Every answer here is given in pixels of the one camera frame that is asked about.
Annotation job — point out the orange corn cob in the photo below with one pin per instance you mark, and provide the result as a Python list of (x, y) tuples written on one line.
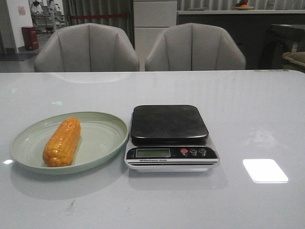
[(60, 148)]

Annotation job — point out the electronic kitchen scale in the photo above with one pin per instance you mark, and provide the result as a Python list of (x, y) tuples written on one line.
[(169, 138)]

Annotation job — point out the right grey upholstered chair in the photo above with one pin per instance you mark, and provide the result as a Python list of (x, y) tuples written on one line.
[(194, 47)]

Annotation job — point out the grey upholstered chair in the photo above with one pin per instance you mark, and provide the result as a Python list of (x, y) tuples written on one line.
[(194, 47), (88, 47)]

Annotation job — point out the pale green round plate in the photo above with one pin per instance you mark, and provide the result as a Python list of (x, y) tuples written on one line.
[(102, 137)]

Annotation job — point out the left grey upholstered chair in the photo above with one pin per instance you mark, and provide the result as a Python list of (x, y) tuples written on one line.
[(88, 47)]

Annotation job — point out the white drawer cabinet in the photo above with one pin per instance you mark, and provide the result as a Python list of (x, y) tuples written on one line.
[(150, 18)]

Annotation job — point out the dark grey counter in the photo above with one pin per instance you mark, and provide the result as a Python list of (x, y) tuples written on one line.
[(246, 27)]

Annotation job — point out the fruit bowl on counter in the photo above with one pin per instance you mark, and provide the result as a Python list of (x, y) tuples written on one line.
[(243, 5)]

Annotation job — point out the red bin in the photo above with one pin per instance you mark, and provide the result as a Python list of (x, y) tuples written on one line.
[(30, 38)]

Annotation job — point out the dark side table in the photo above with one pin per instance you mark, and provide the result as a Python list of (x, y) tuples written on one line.
[(279, 39)]

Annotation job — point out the tan cushion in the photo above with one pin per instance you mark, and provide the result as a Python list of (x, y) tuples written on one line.
[(294, 61)]

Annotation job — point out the pink wall notice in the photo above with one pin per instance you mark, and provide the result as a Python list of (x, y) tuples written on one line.
[(21, 10)]

